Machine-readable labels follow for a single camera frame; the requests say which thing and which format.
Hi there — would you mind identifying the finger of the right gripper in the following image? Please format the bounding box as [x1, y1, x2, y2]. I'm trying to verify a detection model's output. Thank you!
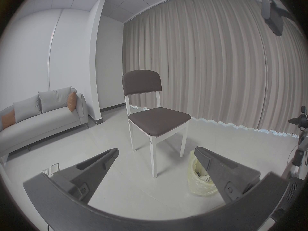
[288, 116, 304, 129]

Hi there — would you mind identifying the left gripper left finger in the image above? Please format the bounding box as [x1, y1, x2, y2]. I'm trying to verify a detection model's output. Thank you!
[52, 148, 120, 204]

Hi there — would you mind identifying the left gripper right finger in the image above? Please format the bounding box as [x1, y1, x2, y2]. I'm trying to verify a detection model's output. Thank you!
[194, 146, 262, 205]

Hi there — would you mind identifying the yellow plastic bag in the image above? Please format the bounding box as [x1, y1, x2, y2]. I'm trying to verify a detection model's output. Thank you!
[188, 150, 219, 197]

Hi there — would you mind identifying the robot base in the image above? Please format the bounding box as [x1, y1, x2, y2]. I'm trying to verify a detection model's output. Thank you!
[269, 161, 308, 228]

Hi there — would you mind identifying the pale grey sofa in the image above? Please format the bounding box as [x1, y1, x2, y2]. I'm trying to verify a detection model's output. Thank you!
[0, 88, 90, 163]

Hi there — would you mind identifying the orange cushion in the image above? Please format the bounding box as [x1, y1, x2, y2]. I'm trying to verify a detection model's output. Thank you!
[67, 92, 77, 113]
[1, 110, 16, 130]

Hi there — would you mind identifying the pale grey cushion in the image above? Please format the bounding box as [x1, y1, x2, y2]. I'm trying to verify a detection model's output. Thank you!
[13, 94, 42, 124]
[38, 86, 73, 114]

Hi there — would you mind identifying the grey padded white chair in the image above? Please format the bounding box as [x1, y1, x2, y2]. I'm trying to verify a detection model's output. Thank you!
[121, 69, 192, 179]

